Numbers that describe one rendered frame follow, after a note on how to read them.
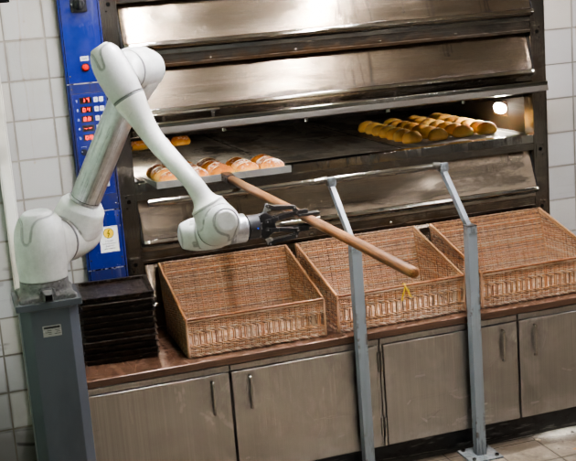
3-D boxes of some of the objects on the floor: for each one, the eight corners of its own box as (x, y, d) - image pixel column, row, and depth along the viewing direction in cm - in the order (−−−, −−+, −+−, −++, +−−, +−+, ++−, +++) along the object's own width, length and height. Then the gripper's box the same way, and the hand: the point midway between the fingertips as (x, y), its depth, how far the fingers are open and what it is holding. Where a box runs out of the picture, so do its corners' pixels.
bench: (64, 478, 471) (47, 344, 459) (579, 378, 541) (576, 258, 529) (83, 537, 419) (65, 386, 407) (651, 416, 489) (649, 284, 477)
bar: (176, 491, 451) (146, 198, 427) (468, 431, 488) (455, 158, 464) (196, 524, 422) (164, 211, 398) (504, 457, 459) (492, 167, 434)
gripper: (240, 199, 352) (313, 190, 359) (244, 251, 356) (316, 241, 363) (247, 203, 345) (321, 194, 352) (251, 255, 349) (325, 244, 356)
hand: (308, 219), depth 357 cm, fingers closed on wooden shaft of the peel, 3 cm apart
